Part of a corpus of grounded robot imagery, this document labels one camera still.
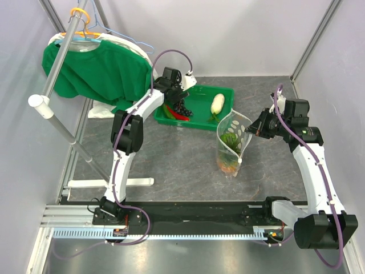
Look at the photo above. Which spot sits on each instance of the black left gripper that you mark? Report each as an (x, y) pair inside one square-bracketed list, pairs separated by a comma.
[(176, 98)]

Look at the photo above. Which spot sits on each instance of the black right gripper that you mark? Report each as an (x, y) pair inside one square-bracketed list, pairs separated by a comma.
[(258, 127)]

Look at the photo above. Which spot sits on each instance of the clear dotted zip top bag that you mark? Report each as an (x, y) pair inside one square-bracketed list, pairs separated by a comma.
[(236, 123)]

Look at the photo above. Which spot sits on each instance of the green bell pepper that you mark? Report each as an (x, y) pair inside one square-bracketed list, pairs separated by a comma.
[(230, 139)]

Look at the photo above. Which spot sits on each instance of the orange carrot with green leaves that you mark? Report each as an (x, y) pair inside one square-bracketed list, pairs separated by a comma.
[(228, 158)]

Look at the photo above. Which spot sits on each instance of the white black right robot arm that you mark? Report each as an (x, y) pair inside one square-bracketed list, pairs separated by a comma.
[(325, 224)]

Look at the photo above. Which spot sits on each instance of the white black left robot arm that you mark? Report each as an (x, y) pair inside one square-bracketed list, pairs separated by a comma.
[(128, 134)]

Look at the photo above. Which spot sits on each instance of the dark purple grape bunch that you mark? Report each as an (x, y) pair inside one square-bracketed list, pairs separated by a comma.
[(180, 108)]

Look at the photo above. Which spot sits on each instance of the green chili pepper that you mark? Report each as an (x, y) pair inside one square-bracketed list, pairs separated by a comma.
[(167, 113)]

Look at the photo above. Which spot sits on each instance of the red chili pepper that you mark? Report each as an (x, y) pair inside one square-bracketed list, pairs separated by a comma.
[(176, 115)]

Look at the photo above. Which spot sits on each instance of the green plastic tray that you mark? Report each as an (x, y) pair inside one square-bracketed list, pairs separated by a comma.
[(199, 102)]

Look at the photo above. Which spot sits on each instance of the white radish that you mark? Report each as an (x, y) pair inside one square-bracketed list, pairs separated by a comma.
[(217, 104)]

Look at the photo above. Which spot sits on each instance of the green t-shirt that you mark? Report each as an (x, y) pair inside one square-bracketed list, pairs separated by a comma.
[(109, 74)]

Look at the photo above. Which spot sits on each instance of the white t-shirt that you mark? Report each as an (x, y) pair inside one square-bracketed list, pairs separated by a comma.
[(101, 110)]

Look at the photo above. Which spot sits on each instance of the teal clothes hanger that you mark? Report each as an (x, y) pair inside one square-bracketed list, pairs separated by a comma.
[(85, 42)]

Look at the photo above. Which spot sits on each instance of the silver clothes rack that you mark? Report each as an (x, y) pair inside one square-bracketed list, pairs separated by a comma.
[(53, 58)]

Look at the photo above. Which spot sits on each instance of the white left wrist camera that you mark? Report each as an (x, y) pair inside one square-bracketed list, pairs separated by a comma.
[(188, 81)]

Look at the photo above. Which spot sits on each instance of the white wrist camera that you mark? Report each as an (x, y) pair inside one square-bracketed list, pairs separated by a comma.
[(281, 100), (188, 81)]

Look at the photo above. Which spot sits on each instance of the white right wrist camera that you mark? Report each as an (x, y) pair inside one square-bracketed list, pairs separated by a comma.
[(281, 100)]

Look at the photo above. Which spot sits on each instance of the blue wire hanger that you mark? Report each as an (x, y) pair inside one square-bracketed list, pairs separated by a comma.
[(102, 22)]

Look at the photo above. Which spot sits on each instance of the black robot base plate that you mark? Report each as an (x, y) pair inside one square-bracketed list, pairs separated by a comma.
[(241, 213)]

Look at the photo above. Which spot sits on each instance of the white slotted cable duct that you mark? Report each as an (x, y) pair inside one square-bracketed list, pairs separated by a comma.
[(255, 233)]

